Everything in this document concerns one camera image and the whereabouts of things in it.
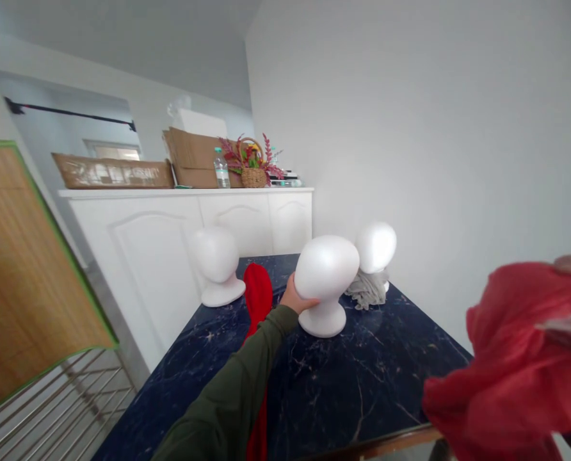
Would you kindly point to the person's left hand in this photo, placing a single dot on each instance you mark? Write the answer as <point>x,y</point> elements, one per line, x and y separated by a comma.
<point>291,294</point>

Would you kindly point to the white foam mannequin head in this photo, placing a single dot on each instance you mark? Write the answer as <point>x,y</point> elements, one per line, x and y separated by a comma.
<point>326,269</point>
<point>214,259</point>
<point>376,245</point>

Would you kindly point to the grey cloth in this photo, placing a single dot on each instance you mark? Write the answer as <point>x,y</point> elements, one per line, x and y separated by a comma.
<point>368,289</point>

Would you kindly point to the small black and white boxes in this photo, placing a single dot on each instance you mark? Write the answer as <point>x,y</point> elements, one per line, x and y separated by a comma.
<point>286,179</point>

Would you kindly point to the long red cloth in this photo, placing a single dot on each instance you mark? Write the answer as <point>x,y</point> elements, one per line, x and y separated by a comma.
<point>257,297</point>

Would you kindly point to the wicker basket with flowers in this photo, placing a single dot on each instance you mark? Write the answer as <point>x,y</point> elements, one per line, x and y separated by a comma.
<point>254,168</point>

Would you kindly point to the clear plastic water bottle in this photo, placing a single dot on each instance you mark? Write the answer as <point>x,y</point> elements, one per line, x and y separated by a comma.
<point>221,169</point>

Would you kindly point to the stack of flat cardboard boxes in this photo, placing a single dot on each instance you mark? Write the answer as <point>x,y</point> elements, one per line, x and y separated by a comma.
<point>192,158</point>

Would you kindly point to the white box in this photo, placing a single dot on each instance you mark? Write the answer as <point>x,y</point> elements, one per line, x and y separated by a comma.
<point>203,124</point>

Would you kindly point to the white cabinet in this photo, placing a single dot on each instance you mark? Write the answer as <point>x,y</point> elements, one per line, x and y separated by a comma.
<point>160,240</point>

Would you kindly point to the black rod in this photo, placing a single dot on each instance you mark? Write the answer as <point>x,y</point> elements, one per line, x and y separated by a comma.
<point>74,114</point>

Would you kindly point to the bamboo mat with green edge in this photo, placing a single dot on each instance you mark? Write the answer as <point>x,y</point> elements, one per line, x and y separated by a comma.
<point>26,269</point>

